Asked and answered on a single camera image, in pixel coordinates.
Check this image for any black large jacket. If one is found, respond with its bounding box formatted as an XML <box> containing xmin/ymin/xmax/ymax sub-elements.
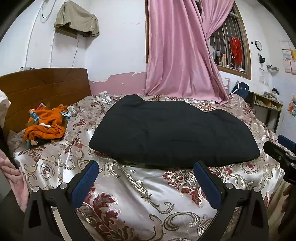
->
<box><xmin>89</xmin><ymin>95</ymin><xmax>260</xmax><ymax>168</ymax></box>

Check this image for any orange clothes pile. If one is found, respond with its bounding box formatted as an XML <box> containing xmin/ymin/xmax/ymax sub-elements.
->
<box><xmin>23</xmin><ymin>103</ymin><xmax>72</xmax><ymax>149</ymax></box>

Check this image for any wooden shelf desk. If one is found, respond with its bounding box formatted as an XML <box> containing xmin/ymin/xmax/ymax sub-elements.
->
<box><xmin>246</xmin><ymin>91</ymin><xmax>283</xmax><ymax>133</ymax></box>

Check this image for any navy blue backpack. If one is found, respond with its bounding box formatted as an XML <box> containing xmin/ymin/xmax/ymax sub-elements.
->
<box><xmin>229</xmin><ymin>82</ymin><xmax>249</xmax><ymax>99</ymax></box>

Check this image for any floral satin bed cover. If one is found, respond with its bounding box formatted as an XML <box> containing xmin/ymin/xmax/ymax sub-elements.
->
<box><xmin>8</xmin><ymin>93</ymin><xmax>283</xmax><ymax>240</ymax></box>

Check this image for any red hanging garment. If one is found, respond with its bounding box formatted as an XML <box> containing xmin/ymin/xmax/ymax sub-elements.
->
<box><xmin>229</xmin><ymin>37</ymin><xmax>243</xmax><ymax>66</ymax></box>

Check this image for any wooden framed barred window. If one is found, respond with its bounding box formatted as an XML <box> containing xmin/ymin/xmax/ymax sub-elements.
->
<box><xmin>208</xmin><ymin>4</ymin><xmax>251</xmax><ymax>80</ymax></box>

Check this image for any brown wooden headboard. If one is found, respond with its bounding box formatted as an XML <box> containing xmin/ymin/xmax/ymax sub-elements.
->
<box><xmin>1</xmin><ymin>68</ymin><xmax>91</xmax><ymax>136</ymax></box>

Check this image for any pink satin curtain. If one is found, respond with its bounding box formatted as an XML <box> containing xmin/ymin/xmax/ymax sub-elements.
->
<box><xmin>145</xmin><ymin>0</ymin><xmax>234</xmax><ymax>104</ymax></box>

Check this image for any round wall clock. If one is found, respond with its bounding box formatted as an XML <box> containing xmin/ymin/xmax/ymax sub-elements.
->
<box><xmin>255</xmin><ymin>40</ymin><xmax>262</xmax><ymax>51</ymax></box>

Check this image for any white wall cable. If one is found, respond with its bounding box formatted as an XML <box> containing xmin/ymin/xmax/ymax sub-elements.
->
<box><xmin>23</xmin><ymin>0</ymin><xmax>58</xmax><ymax>70</ymax></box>

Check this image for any beige cloth covered wall unit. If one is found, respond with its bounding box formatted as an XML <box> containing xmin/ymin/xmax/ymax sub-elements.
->
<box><xmin>54</xmin><ymin>1</ymin><xmax>100</xmax><ymax>37</ymax></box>

